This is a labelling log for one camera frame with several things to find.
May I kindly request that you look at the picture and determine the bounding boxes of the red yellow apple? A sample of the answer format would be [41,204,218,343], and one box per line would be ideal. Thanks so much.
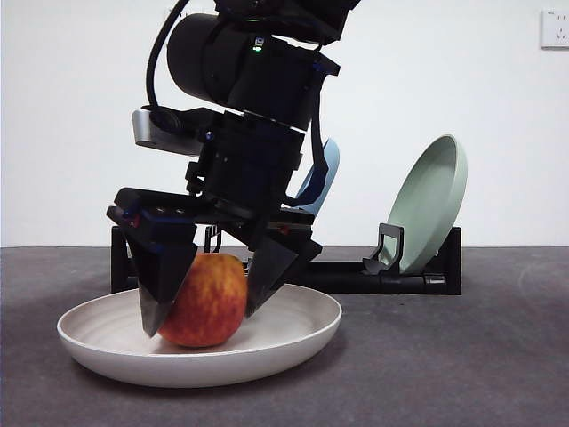
[157,252,249,349]

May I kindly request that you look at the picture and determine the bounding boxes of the pale yellow cream plate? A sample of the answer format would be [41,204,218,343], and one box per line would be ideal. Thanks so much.
[56,284,343,389]

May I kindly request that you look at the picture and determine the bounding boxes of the light blue plate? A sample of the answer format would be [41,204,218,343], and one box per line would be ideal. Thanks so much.
[288,136,341,214]

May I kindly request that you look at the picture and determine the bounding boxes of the black plate rack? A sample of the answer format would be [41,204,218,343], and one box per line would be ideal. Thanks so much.
[110,224,462,295]

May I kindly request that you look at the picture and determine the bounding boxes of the pale green plate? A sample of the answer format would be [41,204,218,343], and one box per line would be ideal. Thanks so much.
[385,134,469,275]

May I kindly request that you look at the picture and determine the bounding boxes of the black flat gripper cable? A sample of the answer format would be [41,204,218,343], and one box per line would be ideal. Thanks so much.
[284,106,334,213]

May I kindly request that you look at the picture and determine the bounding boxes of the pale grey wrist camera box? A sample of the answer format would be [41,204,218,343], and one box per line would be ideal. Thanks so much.
[131,106,223,157]

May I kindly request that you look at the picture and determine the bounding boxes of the black round arm cable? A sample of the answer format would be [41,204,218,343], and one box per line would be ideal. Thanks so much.
[146,0,192,112]

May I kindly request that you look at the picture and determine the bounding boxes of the white wall socket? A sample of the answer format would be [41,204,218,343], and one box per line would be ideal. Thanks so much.
[541,9,569,50]

